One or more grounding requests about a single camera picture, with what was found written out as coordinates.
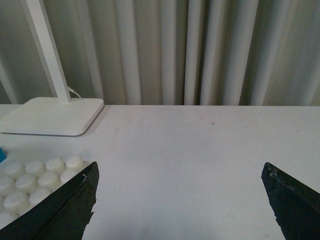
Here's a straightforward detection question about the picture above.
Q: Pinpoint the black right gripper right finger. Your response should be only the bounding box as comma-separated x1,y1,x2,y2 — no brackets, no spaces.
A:
261,162,320,240

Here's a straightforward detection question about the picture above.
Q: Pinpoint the blue three-stud toy block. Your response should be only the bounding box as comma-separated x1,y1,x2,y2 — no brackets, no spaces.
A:
0,148,7,162

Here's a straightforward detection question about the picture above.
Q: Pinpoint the white desk lamp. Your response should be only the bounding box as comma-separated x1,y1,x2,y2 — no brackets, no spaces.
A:
0,0,104,136

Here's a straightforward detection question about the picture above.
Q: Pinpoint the white lamp cable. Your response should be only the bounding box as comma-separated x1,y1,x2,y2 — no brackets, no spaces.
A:
67,86,82,99

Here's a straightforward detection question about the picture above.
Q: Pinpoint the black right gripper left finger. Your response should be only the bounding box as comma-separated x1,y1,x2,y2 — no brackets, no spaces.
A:
0,161,99,240

